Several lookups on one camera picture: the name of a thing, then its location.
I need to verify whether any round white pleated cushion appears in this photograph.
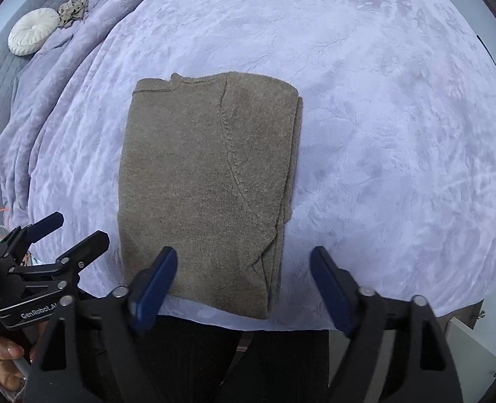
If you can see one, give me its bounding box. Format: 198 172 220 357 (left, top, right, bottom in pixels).
7 8 60 56

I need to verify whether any olive brown knit sweater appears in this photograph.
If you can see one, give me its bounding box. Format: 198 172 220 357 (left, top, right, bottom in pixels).
118 72 303 319

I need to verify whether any person left hand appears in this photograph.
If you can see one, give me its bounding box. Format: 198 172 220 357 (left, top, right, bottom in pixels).
0 337 25 392

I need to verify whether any lavender plush bed blanket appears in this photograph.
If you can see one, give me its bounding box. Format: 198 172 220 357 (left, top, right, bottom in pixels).
0 0 496 330

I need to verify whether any small crumpled taupe cloth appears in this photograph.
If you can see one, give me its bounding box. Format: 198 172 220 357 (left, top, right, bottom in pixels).
57 0 88 28

